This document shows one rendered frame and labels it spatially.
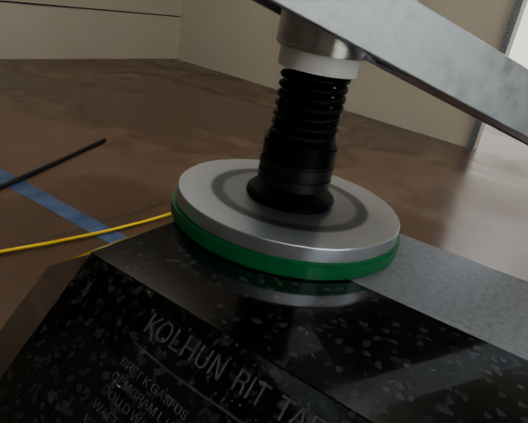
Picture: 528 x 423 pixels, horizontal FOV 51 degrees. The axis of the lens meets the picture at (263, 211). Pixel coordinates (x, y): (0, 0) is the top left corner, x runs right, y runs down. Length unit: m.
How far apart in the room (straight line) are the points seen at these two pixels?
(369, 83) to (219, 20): 1.98
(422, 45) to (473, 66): 0.05
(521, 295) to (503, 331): 0.08
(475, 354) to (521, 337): 0.06
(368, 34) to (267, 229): 0.17
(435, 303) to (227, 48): 6.20
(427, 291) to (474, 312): 0.04
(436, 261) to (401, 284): 0.07
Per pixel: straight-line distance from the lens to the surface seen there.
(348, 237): 0.47
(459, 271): 0.54
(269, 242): 0.43
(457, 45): 0.49
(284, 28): 0.47
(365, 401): 0.34
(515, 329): 0.48
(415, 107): 5.54
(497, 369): 0.42
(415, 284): 0.49
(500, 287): 0.54
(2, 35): 5.60
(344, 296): 0.43
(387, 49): 0.45
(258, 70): 6.33
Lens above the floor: 1.05
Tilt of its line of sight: 22 degrees down
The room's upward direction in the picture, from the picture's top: 11 degrees clockwise
